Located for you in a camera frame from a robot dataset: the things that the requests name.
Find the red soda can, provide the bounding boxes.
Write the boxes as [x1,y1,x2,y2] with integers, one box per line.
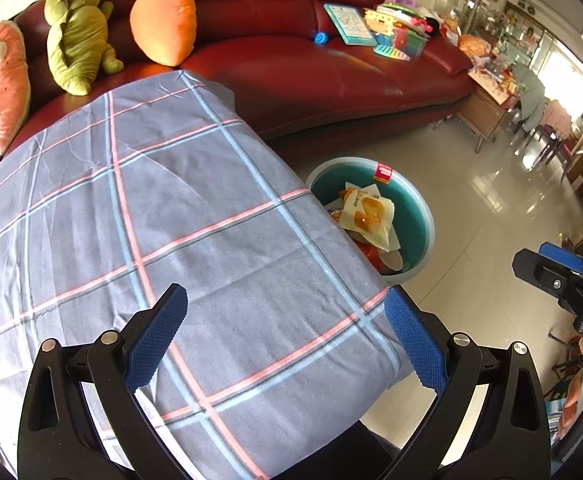
[356,242,387,275]

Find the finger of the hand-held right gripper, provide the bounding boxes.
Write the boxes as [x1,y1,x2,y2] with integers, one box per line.
[539,241,583,283]
[513,249,583,312]

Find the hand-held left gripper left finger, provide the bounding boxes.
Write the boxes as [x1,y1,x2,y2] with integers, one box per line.
[17,282,194,480]

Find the blue plaid tablecloth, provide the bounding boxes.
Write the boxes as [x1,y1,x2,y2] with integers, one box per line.
[0,71,412,480]

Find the green dinosaur plush toy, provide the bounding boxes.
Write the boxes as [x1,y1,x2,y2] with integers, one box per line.
[44,0,124,97]

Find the pink carrot plush toy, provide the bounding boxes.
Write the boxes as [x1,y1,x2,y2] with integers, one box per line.
[0,21,32,161]

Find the wooden side table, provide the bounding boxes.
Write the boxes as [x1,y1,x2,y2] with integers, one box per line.
[456,67,522,153]

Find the teal picture book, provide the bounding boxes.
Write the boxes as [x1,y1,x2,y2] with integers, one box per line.
[323,3,378,46]

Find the pile of colourful toys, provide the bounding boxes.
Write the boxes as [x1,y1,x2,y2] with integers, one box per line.
[364,0,445,63]

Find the red leather sofa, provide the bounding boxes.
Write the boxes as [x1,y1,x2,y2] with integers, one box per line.
[0,0,477,161]

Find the dark wooden chair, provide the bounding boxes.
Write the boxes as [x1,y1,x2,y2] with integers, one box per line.
[531,122,572,171]

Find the teal round trash bin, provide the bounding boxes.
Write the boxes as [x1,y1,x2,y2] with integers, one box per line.
[305,156,436,283]

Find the person's dark trousers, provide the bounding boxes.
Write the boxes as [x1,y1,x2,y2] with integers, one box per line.
[271,417,412,480]

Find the orange carrot bunny plush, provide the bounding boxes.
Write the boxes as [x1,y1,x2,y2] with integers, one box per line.
[130,0,198,67]

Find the orange plush toy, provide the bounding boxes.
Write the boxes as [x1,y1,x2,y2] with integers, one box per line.
[459,34,495,58]

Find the orange bread wrapper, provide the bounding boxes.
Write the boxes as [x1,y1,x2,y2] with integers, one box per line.
[329,183,402,252]

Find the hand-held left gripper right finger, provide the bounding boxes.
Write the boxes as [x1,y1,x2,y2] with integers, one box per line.
[384,284,553,480]

